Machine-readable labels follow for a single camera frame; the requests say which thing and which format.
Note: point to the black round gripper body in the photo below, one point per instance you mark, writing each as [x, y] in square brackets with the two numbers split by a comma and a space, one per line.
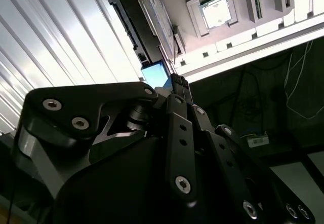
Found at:
[121, 188]

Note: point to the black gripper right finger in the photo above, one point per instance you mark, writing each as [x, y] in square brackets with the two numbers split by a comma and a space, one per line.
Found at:
[227, 160]

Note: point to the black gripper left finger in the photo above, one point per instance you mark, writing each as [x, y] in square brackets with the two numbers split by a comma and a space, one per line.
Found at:
[55, 130]

